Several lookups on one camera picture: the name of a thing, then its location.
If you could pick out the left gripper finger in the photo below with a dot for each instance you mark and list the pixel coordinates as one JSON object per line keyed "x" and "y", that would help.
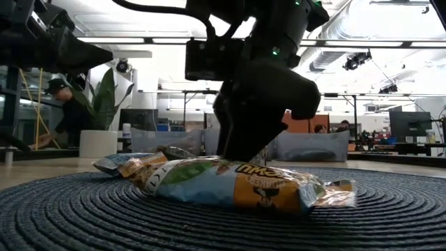
{"x": 80, "y": 66}
{"x": 80, "y": 49}

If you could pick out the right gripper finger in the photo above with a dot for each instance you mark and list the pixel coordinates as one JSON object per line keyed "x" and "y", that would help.
{"x": 221, "y": 118}
{"x": 265, "y": 104}

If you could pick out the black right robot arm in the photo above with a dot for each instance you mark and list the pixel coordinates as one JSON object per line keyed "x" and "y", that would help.
{"x": 313, "y": 15}

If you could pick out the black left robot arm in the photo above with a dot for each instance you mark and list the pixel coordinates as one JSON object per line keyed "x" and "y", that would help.
{"x": 14, "y": 31}

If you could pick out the grey translucent plastic bin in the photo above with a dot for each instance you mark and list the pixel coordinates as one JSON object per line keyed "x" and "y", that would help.
{"x": 313, "y": 139}
{"x": 146, "y": 139}
{"x": 210, "y": 141}

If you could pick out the long overhead light bar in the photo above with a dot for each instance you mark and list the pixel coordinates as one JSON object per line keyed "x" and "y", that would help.
{"x": 111, "y": 40}

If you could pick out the orange partition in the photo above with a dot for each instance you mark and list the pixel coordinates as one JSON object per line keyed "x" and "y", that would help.
{"x": 303, "y": 125}

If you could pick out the green snake plant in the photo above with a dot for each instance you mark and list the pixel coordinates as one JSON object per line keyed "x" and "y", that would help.
{"x": 104, "y": 104}

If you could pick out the person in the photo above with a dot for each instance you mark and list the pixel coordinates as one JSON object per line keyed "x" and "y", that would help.
{"x": 73, "y": 118}
{"x": 343, "y": 126}
{"x": 320, "y": 129}

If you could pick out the blue box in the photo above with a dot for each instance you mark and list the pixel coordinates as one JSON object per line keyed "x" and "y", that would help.
{"x": 163, "y": 128}

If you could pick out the white plant pot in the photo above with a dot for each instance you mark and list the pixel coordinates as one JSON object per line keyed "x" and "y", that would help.
{"x": 97, "y": 141}

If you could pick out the white canister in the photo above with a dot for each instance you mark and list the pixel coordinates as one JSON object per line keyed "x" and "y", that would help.
{"x": 126, "y": 130}

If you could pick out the black background monitor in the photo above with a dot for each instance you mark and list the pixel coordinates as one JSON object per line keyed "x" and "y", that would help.
{"x": 409, "y": 122}
{"x": 139, "y": 120}

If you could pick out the round dark woven placemat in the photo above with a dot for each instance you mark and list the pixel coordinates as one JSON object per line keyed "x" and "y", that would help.
{"x": 223, "y": 230}

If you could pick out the blue storage bin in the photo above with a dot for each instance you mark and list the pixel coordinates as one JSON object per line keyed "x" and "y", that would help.
{"x": 387, "y": 141}

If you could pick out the black background table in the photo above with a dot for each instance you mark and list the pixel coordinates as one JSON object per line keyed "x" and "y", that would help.
{"x": 418, "y": 148}

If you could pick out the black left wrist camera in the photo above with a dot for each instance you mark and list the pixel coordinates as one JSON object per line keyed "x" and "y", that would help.
{"x": 59, "y": 17}

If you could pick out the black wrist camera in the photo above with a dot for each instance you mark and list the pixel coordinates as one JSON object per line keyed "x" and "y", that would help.
{"x": 209, "y": 59}
{"x": 59, "y": 17}

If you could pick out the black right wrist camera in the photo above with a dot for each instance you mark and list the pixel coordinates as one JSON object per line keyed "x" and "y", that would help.
{"x": 209, "y": 59}

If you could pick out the black ceiling camera cluster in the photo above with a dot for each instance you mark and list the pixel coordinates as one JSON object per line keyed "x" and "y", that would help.
{"x": 388, "y": 89}
{"x": 355, "y": 61}

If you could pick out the black aluminium table frame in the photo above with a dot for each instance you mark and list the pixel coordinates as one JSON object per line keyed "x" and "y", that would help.
{"x": 400, "y": 159}

